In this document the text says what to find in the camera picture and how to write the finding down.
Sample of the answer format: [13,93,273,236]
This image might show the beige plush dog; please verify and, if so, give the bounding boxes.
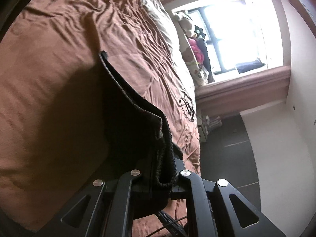
[173,10,196,38]

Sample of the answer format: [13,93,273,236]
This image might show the pink garment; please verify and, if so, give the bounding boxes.
[188,38,204,64]

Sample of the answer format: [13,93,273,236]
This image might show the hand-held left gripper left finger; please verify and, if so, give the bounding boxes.
[59,169,149,237]

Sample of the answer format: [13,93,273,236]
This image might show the black pants with white print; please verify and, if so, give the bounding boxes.
[98,51,183,219]

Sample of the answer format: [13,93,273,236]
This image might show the black plush cat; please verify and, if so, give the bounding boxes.
[193,25,206,39]

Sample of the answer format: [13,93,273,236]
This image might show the pink striped books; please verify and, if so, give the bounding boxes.
[204,114,223,129]

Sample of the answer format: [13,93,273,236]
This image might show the pile of plush toys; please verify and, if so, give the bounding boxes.
[177,12,213,87]

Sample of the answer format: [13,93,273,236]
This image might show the black cable on bed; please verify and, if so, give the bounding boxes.
[178,94,196,123]

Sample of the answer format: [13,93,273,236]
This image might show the white pillows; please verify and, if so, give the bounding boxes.
[136,0,182,63]

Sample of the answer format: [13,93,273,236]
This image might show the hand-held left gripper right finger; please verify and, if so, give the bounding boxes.
[170,158,287,237]

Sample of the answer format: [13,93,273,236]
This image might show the black framed window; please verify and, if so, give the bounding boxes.
[172,0,275,75]

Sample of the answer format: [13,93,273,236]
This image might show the brown blanket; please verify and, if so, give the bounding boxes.
[0,0,201,233]

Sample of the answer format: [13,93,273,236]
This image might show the hanging dark garment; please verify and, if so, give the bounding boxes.
[235,59,266,74]

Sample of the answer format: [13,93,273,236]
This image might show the cream nightstand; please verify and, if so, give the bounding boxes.
[197,123,211,143]

